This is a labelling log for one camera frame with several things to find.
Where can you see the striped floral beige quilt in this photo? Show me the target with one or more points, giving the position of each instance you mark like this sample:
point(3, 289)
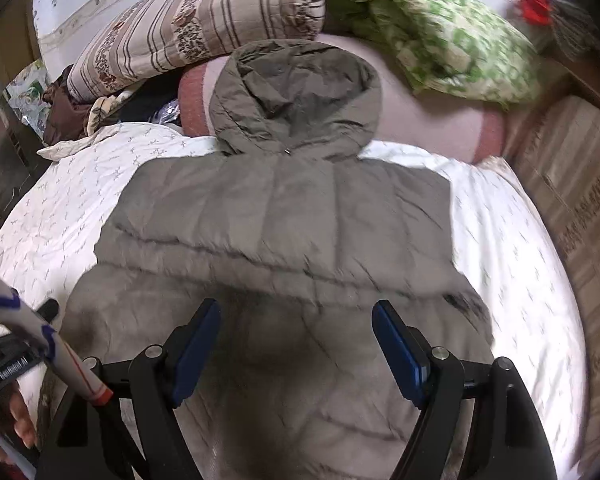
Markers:
point(152, 37)

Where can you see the dark maroon cloth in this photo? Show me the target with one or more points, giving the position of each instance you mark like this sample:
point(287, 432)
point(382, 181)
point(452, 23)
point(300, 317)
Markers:
point(67, 118)

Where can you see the green white patterned blanket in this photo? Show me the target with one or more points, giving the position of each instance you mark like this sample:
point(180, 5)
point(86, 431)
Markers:
point(458, 47)

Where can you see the olive hooded puffer jacket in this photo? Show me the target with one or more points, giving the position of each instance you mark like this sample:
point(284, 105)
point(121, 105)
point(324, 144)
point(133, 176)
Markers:
point(297, 236)

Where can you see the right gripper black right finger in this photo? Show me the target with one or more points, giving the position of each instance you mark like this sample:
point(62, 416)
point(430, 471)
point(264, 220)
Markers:
point(505, 439)

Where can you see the cream leaf-print cloth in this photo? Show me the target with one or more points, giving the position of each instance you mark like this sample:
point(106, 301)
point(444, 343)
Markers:
point(105, 106)

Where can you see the person's left hand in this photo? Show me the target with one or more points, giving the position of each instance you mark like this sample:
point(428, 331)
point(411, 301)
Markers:
point(14, 412)

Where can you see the floral patterned bag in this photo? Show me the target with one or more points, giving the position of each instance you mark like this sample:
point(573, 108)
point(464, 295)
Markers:
point(25, 96)

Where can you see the grey knitted item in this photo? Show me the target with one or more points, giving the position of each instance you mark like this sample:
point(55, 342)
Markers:
point(573, 28)

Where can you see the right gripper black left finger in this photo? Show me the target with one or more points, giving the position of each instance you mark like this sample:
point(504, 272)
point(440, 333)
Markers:
point(135, 434)

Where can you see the pink pillow with red ends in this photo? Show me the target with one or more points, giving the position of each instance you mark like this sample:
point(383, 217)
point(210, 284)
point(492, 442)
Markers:
point(446, 125)

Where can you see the purple shiny plastic bag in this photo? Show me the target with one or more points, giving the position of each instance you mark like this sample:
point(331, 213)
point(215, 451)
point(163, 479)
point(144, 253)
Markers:
point(168, 114)

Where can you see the white leaf-print bed sheet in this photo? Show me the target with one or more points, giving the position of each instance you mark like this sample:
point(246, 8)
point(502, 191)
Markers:
point(500, 244)

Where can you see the red object on box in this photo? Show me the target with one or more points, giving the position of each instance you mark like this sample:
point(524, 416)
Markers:
point(535, 12)

